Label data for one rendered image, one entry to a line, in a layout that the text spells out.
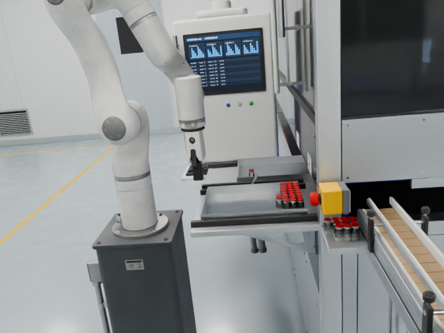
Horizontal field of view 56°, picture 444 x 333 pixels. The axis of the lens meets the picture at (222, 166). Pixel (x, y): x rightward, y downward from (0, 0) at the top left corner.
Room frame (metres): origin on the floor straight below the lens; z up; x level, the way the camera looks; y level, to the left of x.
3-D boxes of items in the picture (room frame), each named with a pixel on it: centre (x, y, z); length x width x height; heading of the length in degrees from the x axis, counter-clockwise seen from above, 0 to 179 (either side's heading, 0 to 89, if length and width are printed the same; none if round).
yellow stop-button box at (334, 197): (1.08, -0.30, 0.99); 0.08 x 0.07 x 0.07; 85
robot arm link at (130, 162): (1.35, 0.29, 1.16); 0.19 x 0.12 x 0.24; 175
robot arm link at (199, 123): (1.29, 0.08, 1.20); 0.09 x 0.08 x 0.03; 175
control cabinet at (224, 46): (2.27, -0.07, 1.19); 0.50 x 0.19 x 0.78; 83
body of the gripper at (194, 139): (1.30, 0.08, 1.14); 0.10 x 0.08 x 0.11; 175
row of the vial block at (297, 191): (1.34, -0.25, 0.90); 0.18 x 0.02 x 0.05; 175
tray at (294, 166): (1.68, -0.23, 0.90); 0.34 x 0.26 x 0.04; 85
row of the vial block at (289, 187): (1.34, -0.23, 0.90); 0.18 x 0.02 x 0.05; 175
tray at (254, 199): (1.35, -0.10, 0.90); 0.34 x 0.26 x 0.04; 85
